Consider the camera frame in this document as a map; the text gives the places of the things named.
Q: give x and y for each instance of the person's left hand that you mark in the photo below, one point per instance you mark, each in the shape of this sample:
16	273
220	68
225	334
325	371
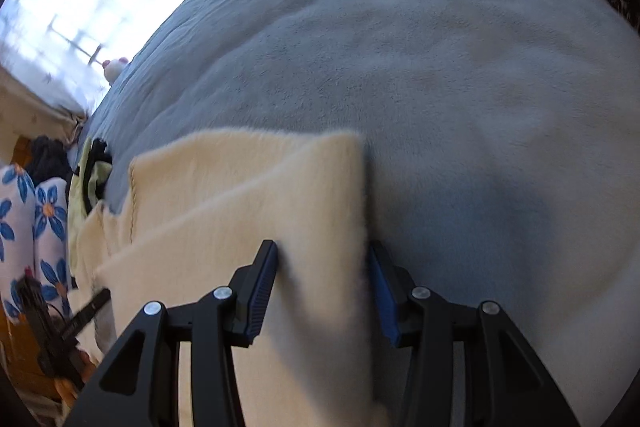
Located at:
68	389

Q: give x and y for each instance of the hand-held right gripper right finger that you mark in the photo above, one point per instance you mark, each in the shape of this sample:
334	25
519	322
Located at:
382	302

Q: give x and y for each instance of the blue floral pillow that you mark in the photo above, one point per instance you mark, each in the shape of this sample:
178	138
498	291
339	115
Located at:
15	217
50	227

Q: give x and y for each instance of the wooden cabinet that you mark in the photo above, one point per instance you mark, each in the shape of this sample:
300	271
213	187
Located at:
10	337

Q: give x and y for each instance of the dark clothes pile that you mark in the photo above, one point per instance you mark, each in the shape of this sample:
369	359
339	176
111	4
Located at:
47	157

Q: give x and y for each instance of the blue-grey plush blanket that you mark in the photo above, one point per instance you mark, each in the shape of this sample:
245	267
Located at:
425	82

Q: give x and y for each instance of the white and pink plush toy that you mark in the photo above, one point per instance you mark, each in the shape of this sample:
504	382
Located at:
114	68

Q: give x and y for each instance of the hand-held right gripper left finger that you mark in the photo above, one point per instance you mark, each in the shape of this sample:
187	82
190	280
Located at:
260	297

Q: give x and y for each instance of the cream fleece garment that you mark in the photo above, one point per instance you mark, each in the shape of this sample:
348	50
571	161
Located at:
240	207

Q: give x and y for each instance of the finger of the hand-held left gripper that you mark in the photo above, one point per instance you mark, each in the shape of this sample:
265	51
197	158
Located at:
87	312

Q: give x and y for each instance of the yellow-green garment with black trim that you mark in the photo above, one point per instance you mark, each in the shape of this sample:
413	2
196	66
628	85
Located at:
87	187

